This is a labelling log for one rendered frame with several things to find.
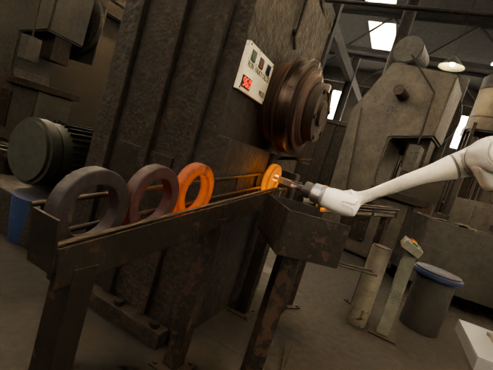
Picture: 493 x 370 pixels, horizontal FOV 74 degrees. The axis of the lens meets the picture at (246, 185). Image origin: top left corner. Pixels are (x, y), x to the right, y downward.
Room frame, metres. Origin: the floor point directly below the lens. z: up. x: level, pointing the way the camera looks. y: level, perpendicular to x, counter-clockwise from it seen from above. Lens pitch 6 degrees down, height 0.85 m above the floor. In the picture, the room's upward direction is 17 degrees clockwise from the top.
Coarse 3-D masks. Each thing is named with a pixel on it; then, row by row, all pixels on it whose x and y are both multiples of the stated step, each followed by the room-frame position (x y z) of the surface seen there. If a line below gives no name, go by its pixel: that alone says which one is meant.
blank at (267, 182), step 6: (270, 168) 1.53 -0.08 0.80; (276, 168) 1.54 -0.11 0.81; (264, 174) 1.52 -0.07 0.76; (270, 174) 1.52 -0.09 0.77; (276, 174) 1.58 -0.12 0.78; (264, 180) 1.52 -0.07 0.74; (270, 180) 1.53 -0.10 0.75; (264, 186) 1.52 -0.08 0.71; (270, 186) 1.56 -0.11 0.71; (276, 186) 1.63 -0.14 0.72
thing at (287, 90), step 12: (300, 60) 1.57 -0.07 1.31; (312, 60) 1.54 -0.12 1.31; (288, 72) 1.49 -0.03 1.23; (300, 72) 1.47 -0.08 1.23; (288, 84) 1.46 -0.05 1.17; (288, 96) 1.45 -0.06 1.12; (276, 108) 1.47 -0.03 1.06; (288, 108) 1.44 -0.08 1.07; (276, 120) 1.49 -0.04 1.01; (288, 120) 1.48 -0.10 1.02; (276, 132) 1.52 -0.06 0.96; (276, 144) 1.58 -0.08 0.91; (288, 144) 1.57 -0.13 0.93
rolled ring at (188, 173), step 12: (192, 168) 0.95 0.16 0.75; (204, 168) 0.99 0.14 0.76; (180, 180) 0.92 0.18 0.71; (192, 180) 0.95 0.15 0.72; (204, 180) 1.04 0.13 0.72; (180, 192) 0.91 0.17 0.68; (204, 192) 1.05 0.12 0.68; (180, 204) 0.92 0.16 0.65; (192, 204) 1.04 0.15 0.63; (204, 204) 1.05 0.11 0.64
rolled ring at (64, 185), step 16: (80, 176) 0.61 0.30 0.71; (96, 176) 0.64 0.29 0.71; (112, 176) 0.68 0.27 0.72; (64, 192) 0.59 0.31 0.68; (80, 192) 0.61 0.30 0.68; (112, 192) 0.70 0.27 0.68; (128, 192) 0.73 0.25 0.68; (48, 208) 0.58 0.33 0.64; (64, 208) 0.59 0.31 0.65; (112, 208) 0.72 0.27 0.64; (64, 224) 0.60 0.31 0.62; (112, 224) 0.71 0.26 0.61
